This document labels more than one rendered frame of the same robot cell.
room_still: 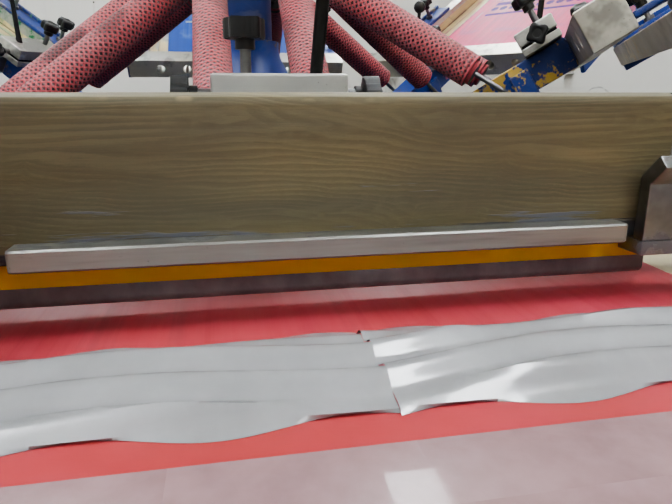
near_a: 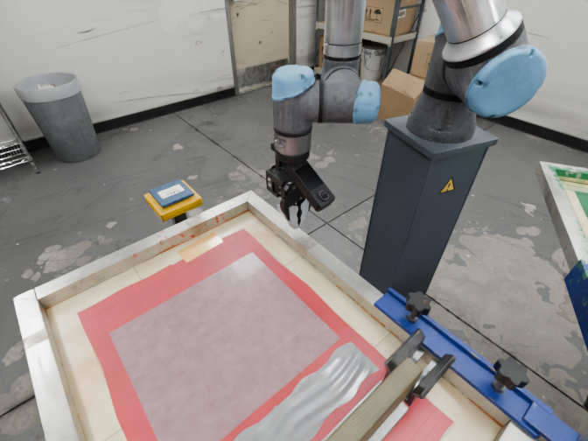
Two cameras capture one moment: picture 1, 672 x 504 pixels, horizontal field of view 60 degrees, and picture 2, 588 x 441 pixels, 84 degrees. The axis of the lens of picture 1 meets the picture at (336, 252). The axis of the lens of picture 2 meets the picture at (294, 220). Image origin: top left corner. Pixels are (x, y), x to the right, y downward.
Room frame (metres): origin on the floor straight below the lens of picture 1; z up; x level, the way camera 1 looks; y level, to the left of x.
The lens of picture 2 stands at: (0.37, -0.10, 1.54)
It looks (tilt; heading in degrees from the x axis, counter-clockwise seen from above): 41 degrees down; 151
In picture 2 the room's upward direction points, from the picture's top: straight up
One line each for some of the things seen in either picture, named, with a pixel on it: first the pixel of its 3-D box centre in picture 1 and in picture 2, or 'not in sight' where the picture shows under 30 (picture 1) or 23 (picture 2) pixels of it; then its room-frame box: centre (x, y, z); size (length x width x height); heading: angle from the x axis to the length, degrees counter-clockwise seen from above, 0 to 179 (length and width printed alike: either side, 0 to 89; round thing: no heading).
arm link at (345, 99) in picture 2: not in sight; (346, 99); (-0.12, 0.29, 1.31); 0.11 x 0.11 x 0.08; 60
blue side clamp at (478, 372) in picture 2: not in sight; (446, 357); (0.26, 0.28, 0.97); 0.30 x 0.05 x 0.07; 11
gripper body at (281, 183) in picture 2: not in sight; (290, 171); (-0.16, 0.19, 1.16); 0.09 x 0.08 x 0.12; 11
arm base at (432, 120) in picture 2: not in sight; (444, 108); (-0.10, 0.56, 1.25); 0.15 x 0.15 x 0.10
